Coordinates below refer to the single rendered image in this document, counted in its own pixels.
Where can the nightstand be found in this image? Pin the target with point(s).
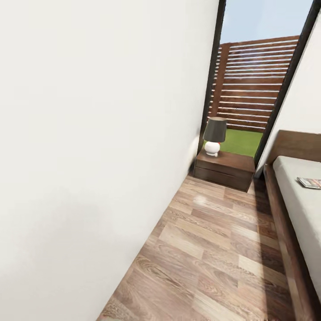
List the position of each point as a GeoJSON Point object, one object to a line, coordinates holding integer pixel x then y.
{"type": "Point", "coordinates": [227, 169]}

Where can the fixed window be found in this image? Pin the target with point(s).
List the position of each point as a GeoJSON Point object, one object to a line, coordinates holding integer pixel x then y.
{"type": "Point", "coordinates": [255, 52]}

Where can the table lamp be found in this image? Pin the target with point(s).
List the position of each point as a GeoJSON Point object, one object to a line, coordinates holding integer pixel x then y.
{"type": "Point", "coordinates": [215, 133]}

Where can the bed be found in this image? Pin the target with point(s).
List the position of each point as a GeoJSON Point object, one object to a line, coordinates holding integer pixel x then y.
{"type": "Point", "coordinates": [296, 212]}

